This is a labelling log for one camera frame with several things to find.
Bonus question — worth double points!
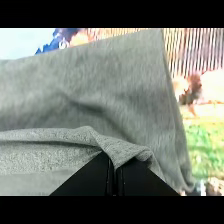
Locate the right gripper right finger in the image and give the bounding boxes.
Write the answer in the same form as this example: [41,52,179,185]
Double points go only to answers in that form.
[114,157,181,197]

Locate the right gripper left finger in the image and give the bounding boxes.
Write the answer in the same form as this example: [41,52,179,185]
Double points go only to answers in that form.
[49,150,116,197]

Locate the grey garment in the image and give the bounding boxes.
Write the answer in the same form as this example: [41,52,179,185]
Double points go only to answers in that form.
[0,28,197,197]

